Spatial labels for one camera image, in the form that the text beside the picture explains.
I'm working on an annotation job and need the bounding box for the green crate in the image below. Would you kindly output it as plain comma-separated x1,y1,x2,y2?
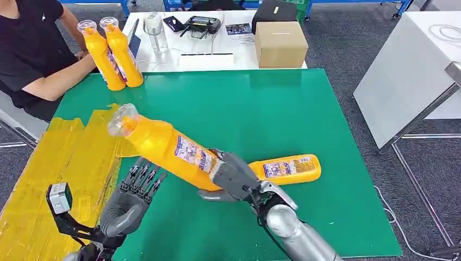
287,0,312,22

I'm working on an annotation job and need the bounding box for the printed booklet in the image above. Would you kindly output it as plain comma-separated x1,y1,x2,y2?
225,23,253,36

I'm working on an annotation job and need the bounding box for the black phone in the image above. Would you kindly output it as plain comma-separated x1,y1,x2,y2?
162,16,186,34

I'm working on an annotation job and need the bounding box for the green mat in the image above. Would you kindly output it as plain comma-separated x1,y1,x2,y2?
52,68,403,261

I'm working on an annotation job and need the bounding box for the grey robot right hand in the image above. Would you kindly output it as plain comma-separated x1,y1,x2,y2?
196,148,263,203

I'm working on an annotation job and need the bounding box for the white coiled cable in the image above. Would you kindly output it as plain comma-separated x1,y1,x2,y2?
428,24,461,48

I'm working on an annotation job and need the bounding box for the white floor cable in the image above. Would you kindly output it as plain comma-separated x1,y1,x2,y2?
374,185,447,261

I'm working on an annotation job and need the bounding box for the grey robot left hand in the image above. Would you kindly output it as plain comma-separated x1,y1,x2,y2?
99,157,169,239

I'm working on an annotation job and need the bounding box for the clear plastic water bottle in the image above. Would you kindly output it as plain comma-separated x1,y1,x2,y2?
142,12,169,54

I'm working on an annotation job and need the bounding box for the brown cardboard box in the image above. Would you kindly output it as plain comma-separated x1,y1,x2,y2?
254,21,309,70

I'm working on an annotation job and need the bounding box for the orange drink bottle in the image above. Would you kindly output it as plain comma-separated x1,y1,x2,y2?
99,16,145,89
107,103,225,192
248,154,322,187
77,20,127,92

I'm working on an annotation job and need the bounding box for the person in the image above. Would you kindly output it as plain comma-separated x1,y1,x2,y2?
0,0,98,123

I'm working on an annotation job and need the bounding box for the grey side table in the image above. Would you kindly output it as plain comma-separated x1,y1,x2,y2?
352,11,461,151

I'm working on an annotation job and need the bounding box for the white flat box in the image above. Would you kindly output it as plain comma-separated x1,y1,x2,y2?
177,53,235,71

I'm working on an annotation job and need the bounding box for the blue cart frame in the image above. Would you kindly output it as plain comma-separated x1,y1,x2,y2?
305,0,413,20
162,0,263,11

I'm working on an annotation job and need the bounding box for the yellow sheet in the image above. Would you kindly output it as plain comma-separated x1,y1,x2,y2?
0,103,140,261

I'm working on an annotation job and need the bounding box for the black handheld controller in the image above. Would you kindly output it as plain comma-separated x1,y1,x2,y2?
179,16,222,39

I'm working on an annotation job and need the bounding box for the black box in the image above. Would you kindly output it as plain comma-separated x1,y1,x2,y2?
251,0,298,35

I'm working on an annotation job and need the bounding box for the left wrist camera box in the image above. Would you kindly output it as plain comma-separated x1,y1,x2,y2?
46,182,73,217

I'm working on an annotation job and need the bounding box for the white table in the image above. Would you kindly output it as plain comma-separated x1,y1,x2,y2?
120,10,309,73

